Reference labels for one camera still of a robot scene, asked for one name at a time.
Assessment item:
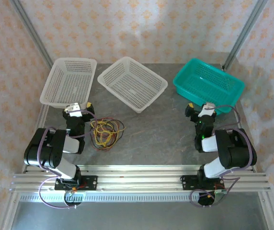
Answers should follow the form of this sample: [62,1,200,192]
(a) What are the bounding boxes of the orange cable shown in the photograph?
[91,121,118,146]

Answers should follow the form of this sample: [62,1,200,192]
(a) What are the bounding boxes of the red cables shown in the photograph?
[90,118,125,151]

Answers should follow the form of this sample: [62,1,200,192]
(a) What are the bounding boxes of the teal perforated plastic basket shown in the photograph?
[172,57,245,115]

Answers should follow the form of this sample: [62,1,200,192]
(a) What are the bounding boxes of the black cable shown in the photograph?
[90,117,126,152]

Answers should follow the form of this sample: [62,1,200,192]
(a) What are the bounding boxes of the white perforated plastic basket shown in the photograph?
[39,57,98,110]
[97,56,169,114]

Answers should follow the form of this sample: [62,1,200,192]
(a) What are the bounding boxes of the patterned backdrop cloth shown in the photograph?
[0,0,274,230]

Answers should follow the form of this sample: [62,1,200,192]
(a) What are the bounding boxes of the grey metal shelf panel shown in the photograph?
[10,200,270,230]

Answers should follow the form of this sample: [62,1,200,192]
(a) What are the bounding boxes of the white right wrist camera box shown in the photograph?
[197,101,216,118]

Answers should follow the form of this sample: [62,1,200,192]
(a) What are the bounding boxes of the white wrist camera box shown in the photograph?
[197,101,216,118]
[64,102,83,118]

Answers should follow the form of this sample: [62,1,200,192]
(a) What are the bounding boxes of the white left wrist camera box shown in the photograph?
[64,102,83,118]

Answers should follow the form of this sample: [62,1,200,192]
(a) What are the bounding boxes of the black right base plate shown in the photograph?
[180,175,224,191]

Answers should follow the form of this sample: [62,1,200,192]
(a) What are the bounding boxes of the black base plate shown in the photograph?
[55,175,98,191]
[180,175,224,191]

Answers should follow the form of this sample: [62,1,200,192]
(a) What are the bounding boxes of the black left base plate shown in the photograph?
[55,175,98,191]

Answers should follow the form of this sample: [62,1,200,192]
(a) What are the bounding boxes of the aluminium mounting rail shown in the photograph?
[9,164,272,194]

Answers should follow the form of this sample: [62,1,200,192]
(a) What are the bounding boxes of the grey slotted cable duct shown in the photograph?
[19,193,222,203]

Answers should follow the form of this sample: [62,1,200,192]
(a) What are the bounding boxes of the aluminium frame post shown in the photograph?
[9,0,56,69]
[221,0,269,71]

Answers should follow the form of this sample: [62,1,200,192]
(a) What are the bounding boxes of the aluminium table edge rail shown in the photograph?
[0,100,49,230]
[232,100,274,230]

